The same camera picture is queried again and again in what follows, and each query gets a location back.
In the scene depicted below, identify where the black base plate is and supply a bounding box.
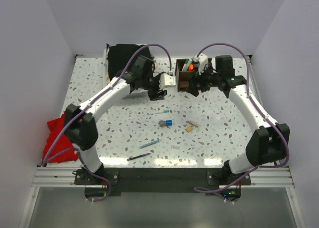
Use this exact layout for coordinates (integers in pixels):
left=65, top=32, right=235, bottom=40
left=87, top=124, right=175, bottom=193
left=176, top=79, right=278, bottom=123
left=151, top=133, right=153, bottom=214
left=72, top=168, right=241, bottom=198

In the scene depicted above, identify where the light green highlighter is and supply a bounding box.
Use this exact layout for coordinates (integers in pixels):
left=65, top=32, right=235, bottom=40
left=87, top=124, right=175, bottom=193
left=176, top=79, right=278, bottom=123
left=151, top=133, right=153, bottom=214
left=182, top=59, right=190, bottom=71

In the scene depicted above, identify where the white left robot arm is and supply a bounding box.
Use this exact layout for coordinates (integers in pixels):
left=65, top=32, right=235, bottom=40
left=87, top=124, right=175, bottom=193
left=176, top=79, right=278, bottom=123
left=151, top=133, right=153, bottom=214
left=63, top=56, right=173, bottom=184

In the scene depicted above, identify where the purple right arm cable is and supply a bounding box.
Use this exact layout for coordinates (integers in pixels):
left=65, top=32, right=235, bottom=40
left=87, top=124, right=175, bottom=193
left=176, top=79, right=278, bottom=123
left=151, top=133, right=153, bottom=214
left=193, top=43, right=290, bottom=201

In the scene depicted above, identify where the thin white green pen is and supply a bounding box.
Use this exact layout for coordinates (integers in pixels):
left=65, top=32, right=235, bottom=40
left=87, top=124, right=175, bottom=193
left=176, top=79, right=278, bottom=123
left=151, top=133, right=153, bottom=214
left=147, top=110, right=170, bottom=115

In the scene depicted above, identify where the white plastic basket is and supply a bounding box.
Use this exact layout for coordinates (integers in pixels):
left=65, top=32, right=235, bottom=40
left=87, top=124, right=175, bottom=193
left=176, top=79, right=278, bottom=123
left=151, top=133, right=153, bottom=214
left=104, top=44, right=159, bottom=98

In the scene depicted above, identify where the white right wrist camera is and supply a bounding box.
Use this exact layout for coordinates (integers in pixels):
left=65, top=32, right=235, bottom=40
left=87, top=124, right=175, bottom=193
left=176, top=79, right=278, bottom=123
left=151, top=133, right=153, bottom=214
left=192, top=53, right=208, bottom=75

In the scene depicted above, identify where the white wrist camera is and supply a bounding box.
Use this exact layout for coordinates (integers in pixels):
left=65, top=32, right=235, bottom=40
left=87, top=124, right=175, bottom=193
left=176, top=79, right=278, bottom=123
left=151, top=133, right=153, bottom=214
left=159, top=73, right=176, bottom=90
left=192, top=53, right=208, bottom=75

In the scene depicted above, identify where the beige long eraser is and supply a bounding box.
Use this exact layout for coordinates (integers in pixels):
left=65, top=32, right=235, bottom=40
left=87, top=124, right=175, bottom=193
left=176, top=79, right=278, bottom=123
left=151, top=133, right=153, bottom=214
left=188, top=121, right=200, bottom=127

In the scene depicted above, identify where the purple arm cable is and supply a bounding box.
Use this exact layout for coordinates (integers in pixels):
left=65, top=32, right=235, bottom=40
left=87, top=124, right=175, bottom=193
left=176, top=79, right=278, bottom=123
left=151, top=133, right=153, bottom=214
left=193, top=43, right=290, bottom=201
left=42, top=43, right=174, bottom=203

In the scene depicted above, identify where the aluminium front rail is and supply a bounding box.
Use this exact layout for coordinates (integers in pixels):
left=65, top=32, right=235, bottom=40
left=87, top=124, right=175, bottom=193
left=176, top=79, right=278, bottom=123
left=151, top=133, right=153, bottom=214
left=32, top=167, right=294, bottom=188

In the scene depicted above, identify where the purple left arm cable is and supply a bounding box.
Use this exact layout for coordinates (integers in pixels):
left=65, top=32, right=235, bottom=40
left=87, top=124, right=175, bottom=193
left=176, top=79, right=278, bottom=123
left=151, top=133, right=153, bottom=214
left=42, top=43, right=174, bottom=203

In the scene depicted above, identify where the blue pen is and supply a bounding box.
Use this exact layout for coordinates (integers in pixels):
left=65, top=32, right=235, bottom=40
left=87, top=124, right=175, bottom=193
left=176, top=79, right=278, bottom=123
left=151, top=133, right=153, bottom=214
left=139, top=139, right=161, bottom=149

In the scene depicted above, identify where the red cloth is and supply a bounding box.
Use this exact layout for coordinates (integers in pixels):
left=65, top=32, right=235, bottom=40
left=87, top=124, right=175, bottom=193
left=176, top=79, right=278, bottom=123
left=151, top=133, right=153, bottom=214
left=42, top=113, right=78, bottom=163

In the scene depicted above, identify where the brown wooden desk organizer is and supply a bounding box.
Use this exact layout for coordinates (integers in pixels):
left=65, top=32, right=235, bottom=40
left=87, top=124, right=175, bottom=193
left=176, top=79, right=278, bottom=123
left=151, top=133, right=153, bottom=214
left=175, top=58, right=213, bottom=92

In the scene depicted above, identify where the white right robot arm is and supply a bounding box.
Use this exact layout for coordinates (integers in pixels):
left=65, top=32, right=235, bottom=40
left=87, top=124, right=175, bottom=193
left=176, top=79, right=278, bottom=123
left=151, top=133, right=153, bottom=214
left=186, top=54, right=290, bottom=185

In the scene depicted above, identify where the small clear pen cap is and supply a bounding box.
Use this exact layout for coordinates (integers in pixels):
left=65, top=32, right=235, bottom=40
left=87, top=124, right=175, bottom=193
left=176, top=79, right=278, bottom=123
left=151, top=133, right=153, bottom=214
left=171, top=145, right=180, bottom=150

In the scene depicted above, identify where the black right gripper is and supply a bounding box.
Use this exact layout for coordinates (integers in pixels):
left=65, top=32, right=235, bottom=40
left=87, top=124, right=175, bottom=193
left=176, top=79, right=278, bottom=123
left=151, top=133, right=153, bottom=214
left=186, top=62, right=222, bottom=97

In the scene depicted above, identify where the yellow square eraser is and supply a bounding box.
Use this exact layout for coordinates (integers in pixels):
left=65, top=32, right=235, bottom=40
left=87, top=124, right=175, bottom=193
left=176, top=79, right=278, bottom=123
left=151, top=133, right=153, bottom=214
left=185, top=126, right=193, bottom=132

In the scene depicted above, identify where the dark purple pen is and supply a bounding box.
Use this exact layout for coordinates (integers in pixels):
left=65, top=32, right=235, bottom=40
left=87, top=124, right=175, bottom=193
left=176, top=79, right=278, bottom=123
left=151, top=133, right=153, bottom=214
left=127, top=153, right=151, bottom=161

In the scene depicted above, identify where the orange black highlighter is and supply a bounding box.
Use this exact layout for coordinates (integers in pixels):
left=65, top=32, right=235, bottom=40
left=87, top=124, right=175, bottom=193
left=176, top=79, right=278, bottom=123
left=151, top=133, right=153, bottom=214
left=188, top=64, right=194, bottom=71

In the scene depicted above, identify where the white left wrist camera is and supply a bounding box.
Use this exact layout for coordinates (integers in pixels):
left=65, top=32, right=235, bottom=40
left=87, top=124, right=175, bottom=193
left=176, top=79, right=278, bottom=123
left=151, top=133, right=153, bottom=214
left=159, top=73, right=176, bottom=90

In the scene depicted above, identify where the black cloth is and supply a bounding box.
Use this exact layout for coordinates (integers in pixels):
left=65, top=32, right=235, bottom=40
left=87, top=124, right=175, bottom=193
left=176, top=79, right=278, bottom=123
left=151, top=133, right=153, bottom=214
left=105, top=44, right=143, bottom=80

